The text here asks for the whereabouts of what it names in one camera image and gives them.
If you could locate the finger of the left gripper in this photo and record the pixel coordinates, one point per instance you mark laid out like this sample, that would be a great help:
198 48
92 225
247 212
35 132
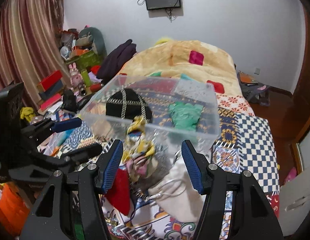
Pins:
51 215
84 154

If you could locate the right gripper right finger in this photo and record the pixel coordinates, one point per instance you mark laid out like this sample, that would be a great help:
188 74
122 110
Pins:
252 216

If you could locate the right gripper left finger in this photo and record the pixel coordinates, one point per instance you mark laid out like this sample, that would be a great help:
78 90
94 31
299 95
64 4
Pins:
66 125

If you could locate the red drawstring pouch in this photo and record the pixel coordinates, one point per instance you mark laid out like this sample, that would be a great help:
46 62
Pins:
119 194

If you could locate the floral yellow scrunchie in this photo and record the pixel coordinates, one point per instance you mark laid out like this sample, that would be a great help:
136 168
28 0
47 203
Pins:
138 150

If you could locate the white drawstring bag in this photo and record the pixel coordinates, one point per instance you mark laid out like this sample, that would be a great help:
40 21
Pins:
176 195

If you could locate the clear plastic storage box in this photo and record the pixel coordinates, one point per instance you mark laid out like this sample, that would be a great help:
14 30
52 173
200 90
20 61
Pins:
158 93

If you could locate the grey knitted pouch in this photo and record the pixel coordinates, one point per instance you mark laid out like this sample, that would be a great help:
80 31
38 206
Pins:
161 164

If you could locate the green knitted pouch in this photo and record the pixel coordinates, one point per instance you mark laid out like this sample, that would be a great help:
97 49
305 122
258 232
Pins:
185 116

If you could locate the red book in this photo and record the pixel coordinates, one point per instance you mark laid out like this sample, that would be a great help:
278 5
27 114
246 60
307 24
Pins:
50 102

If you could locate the orange plastic bag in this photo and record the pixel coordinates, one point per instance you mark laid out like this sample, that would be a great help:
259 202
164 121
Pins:
13 210

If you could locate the red gift box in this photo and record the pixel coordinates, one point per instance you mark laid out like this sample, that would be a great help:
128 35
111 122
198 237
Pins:
49 81

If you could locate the pink rabbit doll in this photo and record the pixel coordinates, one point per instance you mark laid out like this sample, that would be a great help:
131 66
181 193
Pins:
75 76

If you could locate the red thermos cup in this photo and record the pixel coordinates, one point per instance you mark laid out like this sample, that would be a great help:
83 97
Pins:
96 87

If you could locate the green bottle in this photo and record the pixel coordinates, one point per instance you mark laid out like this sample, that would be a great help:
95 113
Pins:
85 77

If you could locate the green storage box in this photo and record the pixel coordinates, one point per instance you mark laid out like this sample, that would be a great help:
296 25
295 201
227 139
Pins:
88 59

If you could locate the dark purple jacket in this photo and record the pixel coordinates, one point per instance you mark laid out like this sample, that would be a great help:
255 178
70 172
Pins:
114 62

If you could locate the patchwork patterned bedsheet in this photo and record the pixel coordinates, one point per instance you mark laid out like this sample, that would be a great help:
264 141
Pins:
245 143

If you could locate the grey plush toy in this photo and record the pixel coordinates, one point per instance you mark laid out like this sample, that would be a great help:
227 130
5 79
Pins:
95 39

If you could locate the striped brown curtain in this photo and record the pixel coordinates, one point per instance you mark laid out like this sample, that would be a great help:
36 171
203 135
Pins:
29 44

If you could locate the brown wooden door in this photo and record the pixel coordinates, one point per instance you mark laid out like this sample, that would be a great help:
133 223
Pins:
301 96

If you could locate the purple backpack on floor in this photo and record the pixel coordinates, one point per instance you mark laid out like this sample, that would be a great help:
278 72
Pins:
252 90

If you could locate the yellow curved pillow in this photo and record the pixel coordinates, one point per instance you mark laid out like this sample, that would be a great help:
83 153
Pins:
162 40

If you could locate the beige plush blanket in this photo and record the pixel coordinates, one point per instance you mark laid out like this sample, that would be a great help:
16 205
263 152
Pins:
198 60

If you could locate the white wall socket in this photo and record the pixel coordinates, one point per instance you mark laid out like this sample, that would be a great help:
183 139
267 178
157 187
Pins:
257 71

